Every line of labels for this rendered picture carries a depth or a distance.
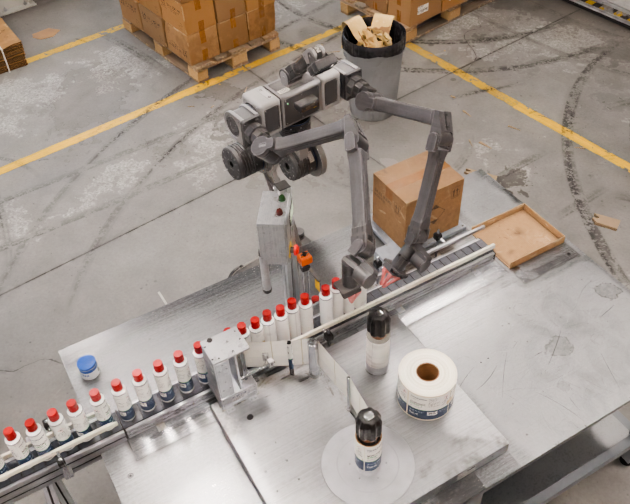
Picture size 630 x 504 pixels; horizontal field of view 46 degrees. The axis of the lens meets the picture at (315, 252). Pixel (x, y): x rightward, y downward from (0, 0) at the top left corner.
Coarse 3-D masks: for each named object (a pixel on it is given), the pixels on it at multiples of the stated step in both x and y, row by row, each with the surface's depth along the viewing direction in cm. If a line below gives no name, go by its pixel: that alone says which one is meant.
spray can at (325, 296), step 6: (324, 288) 272; (324, 294) 273; (330, 294) 275; (324, 300) 274; (330, 300) 275; (324, 306) 277; (330, 306) 278; (324, 312) 279; (330, 312) 280; (324, 318) 282; (330, 318) 282
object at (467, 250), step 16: (480, 240) 316; (448, 256) 310; (464, 256) 310; (480, 256) 309; (416, 272) 304; (448, 272) 304; (384, 288) 299; (176, 384) 269; (160, 400) 265; (176, 400) 264; (144, 416) 260
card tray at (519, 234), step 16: (512, 208) 331; (528, 208) 332; (480, 224) 325; (496, 224) 330; (512, 224) 329; (528, 224) 329; (544, 224) 326; (496, 240) 322; (512, 240) 322; (528, 240) 322; (544, 240) 321; (560, 240) 318; (496, 256) 316; (512, 256) 315; (528, 256) 312
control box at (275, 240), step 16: (272, 192) 252; (272, 208) 246; (288, 208) 247; (256, 224) 241; (272, 224) 241; (288, 224) 246; (272, 240) 246; (288, 240) 248; (272, 256) 251; (288, 256) 251
